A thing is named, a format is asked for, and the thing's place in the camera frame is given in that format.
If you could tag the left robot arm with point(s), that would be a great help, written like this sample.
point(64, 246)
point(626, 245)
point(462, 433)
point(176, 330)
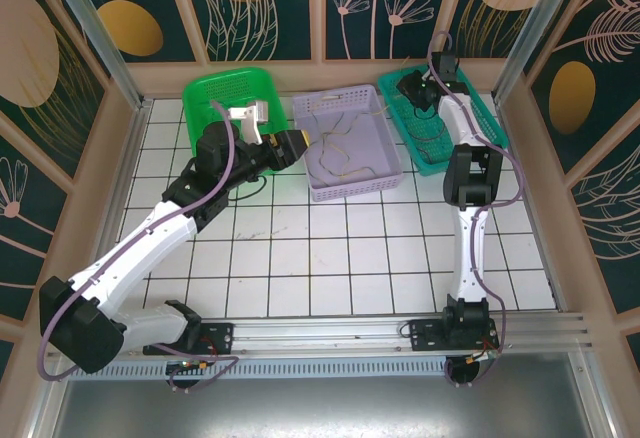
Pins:
point(135, 263)

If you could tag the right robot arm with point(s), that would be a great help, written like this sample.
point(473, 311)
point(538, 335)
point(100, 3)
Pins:
point(470, 178)

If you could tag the teal plastic basket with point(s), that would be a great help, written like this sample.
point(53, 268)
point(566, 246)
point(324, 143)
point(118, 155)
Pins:
point(415, 128)

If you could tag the green plastic basket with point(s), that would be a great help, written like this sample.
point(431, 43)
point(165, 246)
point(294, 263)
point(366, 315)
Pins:
point(220, 88)

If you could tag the lilac plastic basket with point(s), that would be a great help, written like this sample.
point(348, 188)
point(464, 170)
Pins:
point(370, 148)

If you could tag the grey metal shelf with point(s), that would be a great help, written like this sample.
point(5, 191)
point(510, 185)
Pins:
point(320, 408)

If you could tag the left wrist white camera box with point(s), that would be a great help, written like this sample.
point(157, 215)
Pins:
point(250, 118)

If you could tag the aluminium table edge rail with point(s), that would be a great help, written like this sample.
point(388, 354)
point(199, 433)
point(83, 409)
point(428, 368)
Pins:
point(514, 158)
point(125, 173)

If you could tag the aluminium corner post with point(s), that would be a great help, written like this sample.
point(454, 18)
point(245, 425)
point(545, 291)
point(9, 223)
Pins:
point(532, 33)
point(98, 33)

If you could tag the aluminium mounting rail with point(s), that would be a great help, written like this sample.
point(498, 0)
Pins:
point(320, 335)

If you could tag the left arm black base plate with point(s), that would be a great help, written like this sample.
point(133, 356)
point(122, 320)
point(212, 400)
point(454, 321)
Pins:
point(215, 338)

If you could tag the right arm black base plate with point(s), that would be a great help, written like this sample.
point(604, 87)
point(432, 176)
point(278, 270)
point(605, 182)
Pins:
point(425, 338)

